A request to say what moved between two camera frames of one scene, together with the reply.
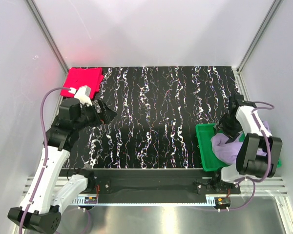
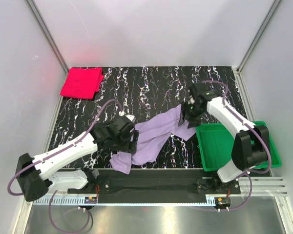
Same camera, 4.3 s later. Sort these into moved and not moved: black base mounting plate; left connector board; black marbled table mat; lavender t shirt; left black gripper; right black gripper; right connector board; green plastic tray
Moved: right black gripper; lavender t shirt; left black gripper
Not moved: green plastic tray; left connector board; right connector board; black marbled table mat; black base mounting plate
